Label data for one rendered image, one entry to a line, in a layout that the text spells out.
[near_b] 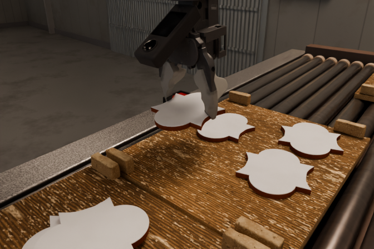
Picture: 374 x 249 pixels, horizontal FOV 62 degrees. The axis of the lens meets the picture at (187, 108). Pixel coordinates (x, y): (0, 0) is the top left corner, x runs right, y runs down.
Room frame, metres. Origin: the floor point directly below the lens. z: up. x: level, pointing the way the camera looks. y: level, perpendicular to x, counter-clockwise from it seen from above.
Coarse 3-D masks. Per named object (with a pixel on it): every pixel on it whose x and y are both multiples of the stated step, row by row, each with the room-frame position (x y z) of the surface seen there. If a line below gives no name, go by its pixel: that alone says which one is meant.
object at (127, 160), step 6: (108, 150) 0.47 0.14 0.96; (114, 150) 0.47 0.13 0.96; (108, 156) 0.47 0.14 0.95; (114, 156) 0.45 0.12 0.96; (120, 156) 0.45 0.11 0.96; (126, 156) 0.45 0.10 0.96; (120, 162) 0.44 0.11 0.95; (126, 162) 0.43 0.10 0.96; (132, 162) 0.44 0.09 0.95; (120, 168) 0.44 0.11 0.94; (126, 168) 0.43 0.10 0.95; (132, 168) 0.44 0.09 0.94
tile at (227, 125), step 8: (216, 120) 0.62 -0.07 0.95; (224, 120) 0.62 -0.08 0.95; (232, 120) 0.62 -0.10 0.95; (240, 120) 0.62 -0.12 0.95; (208, 128) 0.58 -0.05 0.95; (216, 128) 0.58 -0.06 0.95; (224, 128) 0.58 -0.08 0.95; (232, 128) 0.58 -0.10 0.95; (240, 128) 0.58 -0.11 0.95; (248, 128) 0.58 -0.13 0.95; (200, 136) 0.56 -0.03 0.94; (208, 136) 0.55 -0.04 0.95; (216, 136) 0.55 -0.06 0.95; (224, 136) 0.55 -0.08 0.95; (232, 136) 0.55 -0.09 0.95; (240, 136) 0.57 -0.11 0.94
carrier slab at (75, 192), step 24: (48, 192) 0.39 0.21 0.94; (72, 192) 0.39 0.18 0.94; (96, 192) 0.39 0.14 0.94; (120, 192) 0.39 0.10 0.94; (144, 192) 0.39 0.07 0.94; (0, 216) 0.34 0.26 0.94; (24, 216) 0.34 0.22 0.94; (48, 216) 0.34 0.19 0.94; (168, 216) 0.34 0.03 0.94; (0, 240) 0.29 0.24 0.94; (24, 240) 0.29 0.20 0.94; (144, 240) 0.29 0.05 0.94; (168, 240) 0.29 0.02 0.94; (192, 240) 0.29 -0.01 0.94; (216, 240) 0.29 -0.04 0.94
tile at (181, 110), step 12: (180, 96) 0.56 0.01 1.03; (192, 96) 0.56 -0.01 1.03; (156, 108) 0.52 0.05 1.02; (168, 108) 0.51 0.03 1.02; (180, 108) 0.51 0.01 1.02; (192, 108) 0.51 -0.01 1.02; (204, 108) 0.50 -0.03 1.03; (156, 120) 0.47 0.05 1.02; (168, 120) 0.47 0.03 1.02; (180, 120) 0.47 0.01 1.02; (192, 120) 0.47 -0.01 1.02; (204, 120) 0.47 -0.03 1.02
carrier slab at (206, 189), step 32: (192, 128) 0.60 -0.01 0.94; (256, 128) 0.60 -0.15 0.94; (160, 160) 0.48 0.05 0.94; (192, 160) 0.48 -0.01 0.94; (224, 160) 0.48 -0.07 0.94; (320, 160) 0.48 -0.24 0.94; (352, 160) 0.48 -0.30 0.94; (160, 192) 0.39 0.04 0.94; (192, 192) 0.39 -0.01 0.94; (224, 192) 0.39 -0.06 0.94; (320, 192) 0.39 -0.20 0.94; (224, 224) 0.32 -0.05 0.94; (288, 224) 0.32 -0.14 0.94
